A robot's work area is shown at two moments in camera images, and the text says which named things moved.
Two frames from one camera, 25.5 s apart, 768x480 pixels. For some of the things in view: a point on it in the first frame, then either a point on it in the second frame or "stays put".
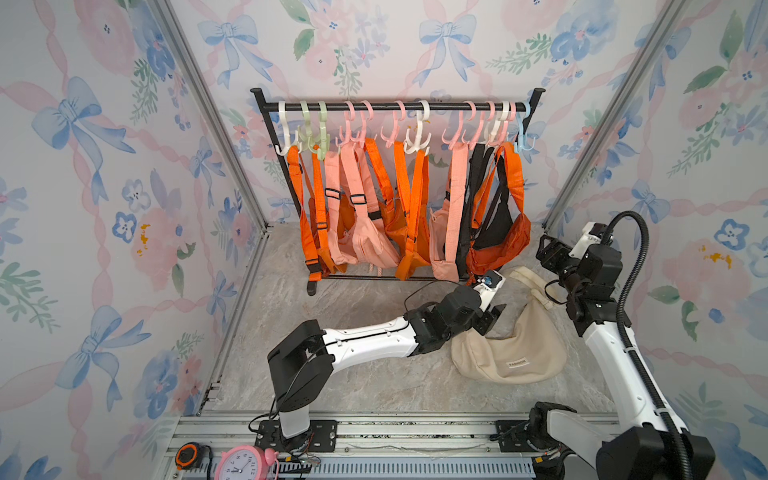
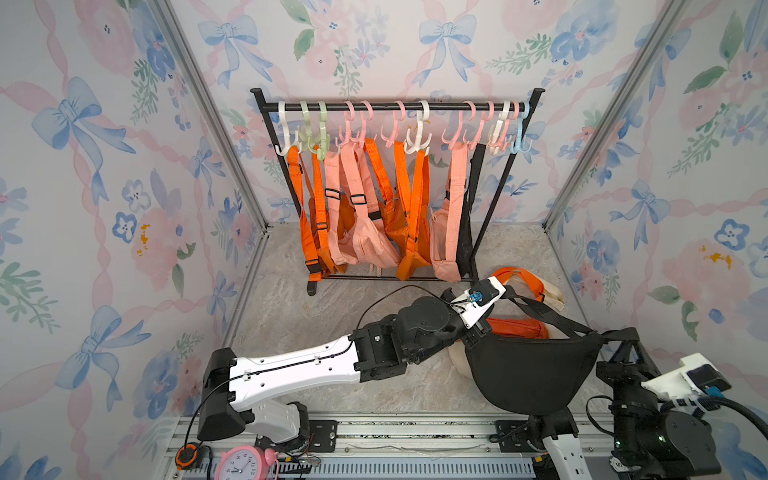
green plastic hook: [317, 139] stays put
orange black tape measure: [189, 455] stays put
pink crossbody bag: [445, 218] stays put
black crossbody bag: [469, 242] to [539, 376]
